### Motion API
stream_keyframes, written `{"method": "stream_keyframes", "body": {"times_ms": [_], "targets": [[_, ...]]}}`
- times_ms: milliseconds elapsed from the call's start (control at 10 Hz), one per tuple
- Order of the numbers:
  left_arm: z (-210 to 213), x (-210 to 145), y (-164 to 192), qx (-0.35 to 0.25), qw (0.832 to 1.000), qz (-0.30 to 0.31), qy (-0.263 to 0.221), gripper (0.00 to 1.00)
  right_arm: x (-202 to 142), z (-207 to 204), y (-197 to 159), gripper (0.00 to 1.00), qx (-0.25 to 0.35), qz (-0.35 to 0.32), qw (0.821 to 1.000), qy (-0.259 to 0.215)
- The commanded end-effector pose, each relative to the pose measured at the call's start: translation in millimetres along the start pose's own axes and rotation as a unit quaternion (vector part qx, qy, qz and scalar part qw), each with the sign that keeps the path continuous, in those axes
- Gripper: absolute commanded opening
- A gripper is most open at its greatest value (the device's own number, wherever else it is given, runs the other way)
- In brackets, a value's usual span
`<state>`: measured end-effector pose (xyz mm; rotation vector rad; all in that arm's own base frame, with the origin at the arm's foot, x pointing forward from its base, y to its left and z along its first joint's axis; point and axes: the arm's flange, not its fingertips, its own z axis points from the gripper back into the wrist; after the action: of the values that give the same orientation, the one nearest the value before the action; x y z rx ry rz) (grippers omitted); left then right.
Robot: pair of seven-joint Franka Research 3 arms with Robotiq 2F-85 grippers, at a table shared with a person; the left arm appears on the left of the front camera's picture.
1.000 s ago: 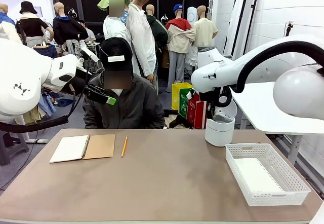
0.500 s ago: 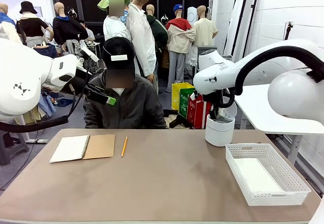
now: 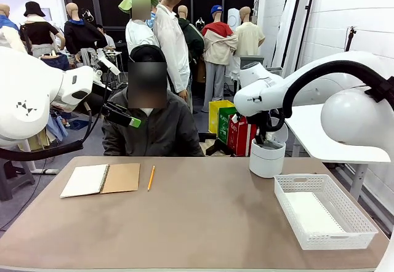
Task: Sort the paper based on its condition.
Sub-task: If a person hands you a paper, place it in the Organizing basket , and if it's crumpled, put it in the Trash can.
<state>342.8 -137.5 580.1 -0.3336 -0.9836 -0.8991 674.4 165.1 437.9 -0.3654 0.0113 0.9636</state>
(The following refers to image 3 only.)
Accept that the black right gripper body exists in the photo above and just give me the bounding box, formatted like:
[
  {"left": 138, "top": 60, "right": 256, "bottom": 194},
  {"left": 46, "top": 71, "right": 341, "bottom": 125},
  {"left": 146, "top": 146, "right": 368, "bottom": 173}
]
[{"left": 254, "top": 113, "right": 271, "bottom": 145}]

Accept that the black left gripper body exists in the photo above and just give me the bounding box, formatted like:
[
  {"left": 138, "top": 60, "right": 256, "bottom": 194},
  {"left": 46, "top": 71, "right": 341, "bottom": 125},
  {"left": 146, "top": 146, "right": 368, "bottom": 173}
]
[{"left": 80, "top": 82, "right": 115, "bottom": 118}]

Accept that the orange pencil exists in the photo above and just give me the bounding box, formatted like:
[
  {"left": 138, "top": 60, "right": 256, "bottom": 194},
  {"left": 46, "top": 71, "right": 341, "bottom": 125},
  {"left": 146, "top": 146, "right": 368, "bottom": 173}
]
[{"left": 147, "top": 165, "right": 156, "bottom": 192}]

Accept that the spiral notebook brown cover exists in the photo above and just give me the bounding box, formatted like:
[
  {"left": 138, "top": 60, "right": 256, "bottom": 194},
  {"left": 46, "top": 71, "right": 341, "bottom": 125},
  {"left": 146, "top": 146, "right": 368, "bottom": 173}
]
[{"left": 60, "top": 162, "right": 141, "bottom": 199}]

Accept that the white paper sheet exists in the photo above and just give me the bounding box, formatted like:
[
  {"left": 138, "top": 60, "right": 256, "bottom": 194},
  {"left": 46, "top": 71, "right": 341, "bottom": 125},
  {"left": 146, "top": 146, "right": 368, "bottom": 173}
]
[{"left": 284, "top": 191, "right": 346, "bottom": 236}]

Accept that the red recycling bin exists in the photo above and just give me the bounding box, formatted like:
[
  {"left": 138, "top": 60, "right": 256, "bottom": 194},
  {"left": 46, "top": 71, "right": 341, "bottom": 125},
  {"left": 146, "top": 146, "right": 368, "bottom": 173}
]
[{"left": 227, "top": 114, "right": 258, "bottom": 158}]

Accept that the white round trash bin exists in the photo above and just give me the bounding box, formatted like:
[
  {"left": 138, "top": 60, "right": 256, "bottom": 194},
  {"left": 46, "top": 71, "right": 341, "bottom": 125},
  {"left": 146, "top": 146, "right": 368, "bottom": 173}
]
[{"left": 248, "top": 118, "right": 289, "bottom": 179}]

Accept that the seated person grey jacket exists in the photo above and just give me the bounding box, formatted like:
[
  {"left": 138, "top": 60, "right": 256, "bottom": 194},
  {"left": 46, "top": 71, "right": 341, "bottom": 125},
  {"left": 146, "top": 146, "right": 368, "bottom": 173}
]
[{"left": 101, "top": 44, "right": 206, "bottom": 158}]

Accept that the green recycling bin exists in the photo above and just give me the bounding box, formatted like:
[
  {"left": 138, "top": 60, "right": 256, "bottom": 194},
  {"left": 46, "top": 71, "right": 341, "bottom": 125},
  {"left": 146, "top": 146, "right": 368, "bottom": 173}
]
[{"left": 217, "top": 106, "right": 244, "bottom": 145}]

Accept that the large white table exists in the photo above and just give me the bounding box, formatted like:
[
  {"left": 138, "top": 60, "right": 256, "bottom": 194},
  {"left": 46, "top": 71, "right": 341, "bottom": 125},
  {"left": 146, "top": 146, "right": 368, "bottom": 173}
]
[{"left": 284, "top": 104, "right": 394, "bottom": 202}]

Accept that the blue hanging garment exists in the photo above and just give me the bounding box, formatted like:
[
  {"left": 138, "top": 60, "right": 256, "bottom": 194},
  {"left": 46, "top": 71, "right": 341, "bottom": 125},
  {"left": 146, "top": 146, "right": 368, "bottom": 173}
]
[{"left": 46, "top": 114, "right": 69, "bottom": 143}]

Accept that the yellow recycling bin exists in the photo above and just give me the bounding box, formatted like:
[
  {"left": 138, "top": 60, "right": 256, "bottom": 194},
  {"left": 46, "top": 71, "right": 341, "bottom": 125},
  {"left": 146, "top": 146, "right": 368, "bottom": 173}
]
[{"left": 208, "top": 99, "right": 237, "bottom": 135}]

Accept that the background person white shirt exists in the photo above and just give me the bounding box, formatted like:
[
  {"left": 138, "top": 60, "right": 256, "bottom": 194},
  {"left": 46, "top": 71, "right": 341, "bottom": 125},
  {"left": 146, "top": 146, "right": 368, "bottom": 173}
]
[{"left": 95, "top": 24, "right": 117, "bottom": 51}]

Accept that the black cap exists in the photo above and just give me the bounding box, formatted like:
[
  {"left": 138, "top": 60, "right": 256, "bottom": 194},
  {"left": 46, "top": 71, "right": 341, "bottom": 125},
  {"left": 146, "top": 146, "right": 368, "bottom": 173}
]
[{"left": 129, "top": 44, "right": 167, "bottom": 65}]

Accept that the mannequin black hoodie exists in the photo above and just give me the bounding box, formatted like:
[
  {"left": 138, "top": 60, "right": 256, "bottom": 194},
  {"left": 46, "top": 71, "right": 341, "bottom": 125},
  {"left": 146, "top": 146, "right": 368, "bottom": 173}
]
[{"left": 63, "top": 2, "right": 108, "bottom": 66}]

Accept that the grey cabinet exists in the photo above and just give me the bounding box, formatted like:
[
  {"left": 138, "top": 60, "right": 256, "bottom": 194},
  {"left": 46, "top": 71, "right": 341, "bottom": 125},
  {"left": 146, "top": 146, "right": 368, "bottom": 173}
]
[{"left": 239, "top": 55, "right": 265, "bottom": 70}]

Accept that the mannequin green checked hat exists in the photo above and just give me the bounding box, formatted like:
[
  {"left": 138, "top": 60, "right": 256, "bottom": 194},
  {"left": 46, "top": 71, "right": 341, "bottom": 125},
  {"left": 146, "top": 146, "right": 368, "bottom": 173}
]
[{"left": 118, "top": 0, "right": 161, "bottom": 54}]

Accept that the tall mannequin white shirt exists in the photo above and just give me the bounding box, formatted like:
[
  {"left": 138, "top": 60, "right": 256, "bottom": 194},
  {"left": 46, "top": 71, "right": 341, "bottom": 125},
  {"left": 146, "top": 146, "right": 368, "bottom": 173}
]
[{"left": 153, "top": 0, "right": 191, "bottom": 97}]

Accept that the mannequin black bucket hat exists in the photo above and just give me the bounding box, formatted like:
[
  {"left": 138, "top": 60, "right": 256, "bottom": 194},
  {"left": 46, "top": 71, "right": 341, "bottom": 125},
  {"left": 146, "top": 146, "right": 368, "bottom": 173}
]
[{"left": 18, "top": 1, "right": 66, "bottom": 58}]

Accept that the mannequin cream shirt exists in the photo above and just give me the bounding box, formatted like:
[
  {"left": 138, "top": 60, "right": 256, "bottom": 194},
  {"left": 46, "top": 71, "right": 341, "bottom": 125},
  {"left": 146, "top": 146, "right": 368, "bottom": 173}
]
[{"left": 229, "top": 6, "right": 265, "bottom": 70}]

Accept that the mannequin blue cap red jacket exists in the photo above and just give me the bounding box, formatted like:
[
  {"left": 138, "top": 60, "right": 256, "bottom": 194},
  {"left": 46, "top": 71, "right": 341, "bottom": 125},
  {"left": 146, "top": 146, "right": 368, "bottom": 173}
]
[{"left": 201, "top": 4, "right": 238, "bottom": 113}]

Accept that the mannequin dark green jacket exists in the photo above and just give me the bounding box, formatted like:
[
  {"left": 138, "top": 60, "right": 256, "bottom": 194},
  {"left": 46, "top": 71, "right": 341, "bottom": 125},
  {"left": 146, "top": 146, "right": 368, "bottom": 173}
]
[{"left": 177, "top": 4, "right": 206, "bottom": 70}]

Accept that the grey step stool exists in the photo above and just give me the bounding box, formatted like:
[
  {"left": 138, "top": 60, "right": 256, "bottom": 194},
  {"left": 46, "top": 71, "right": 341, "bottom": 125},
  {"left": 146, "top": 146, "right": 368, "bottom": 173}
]
[{"left": 0, "top": 158, "right": 36, "bottom": 202}]

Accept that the mannequin blue white shirt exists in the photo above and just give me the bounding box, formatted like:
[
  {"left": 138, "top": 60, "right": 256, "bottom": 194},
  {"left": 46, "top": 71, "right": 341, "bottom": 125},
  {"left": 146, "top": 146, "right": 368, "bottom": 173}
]
[{"left": 0, "top": 3, "right": 27, "bottom": 54}]

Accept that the white oblong device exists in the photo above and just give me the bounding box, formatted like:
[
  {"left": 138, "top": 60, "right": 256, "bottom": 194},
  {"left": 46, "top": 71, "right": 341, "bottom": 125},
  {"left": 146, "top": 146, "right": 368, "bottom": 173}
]
[{"left": 227, "top": 7, "right": 241, "bottom": 33}]

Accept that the black tripod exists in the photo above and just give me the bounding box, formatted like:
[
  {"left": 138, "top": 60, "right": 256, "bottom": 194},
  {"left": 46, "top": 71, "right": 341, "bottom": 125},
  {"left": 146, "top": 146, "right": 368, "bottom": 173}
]
[{"left": 343, "top": 25, "right": 358, "bottom": 53}]

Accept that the white perforated plastic basket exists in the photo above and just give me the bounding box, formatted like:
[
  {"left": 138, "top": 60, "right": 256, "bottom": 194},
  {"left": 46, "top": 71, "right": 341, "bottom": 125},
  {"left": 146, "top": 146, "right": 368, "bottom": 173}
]
[{"left": 273, "top": 173, "right": 379, "bottom": 250}]

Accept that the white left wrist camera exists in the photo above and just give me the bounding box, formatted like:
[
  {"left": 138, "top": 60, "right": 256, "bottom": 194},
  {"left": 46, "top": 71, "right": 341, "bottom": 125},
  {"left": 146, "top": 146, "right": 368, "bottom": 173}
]
[{"left": 97, "top": 57, "right": 123, "bottom": 76}]

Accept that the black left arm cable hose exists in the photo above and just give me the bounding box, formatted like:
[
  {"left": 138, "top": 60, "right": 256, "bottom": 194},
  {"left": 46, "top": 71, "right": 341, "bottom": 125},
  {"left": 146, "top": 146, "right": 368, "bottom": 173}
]
[{"left": 0, "top": 68, "right": 112, "bottom": 162}]

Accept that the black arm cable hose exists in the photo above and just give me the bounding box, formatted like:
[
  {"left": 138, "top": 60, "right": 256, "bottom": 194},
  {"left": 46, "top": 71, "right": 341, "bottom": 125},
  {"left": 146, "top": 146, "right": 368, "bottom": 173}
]
[
  {"left": 0, "top": 68, "right": 112, "bottom": 162},
  {"left": 254, "top": 60, "right": 394, "bottom": 145}
]

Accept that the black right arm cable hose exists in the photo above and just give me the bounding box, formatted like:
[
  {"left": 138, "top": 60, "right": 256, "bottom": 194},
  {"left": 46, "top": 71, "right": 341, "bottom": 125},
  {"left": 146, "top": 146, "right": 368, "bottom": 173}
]
[{"left": 254, "top": 60, "right": 394, "bottom": 145}]

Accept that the white table leg frame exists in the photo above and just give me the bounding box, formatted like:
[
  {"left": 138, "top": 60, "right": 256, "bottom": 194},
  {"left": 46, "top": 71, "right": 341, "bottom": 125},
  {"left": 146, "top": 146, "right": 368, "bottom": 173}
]
[{"left": 18, "top": 139, "right": 60, "bottom": 175}]

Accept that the black wall conduit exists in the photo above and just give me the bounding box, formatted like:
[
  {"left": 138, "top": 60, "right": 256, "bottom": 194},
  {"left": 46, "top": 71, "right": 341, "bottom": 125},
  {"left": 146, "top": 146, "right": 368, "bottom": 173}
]
[
  {"left": 303, "top": 0, "right": 318, "bottom": 30},
  {"left": 281, "top": 0, "right": 307, "bottom": 73}
]

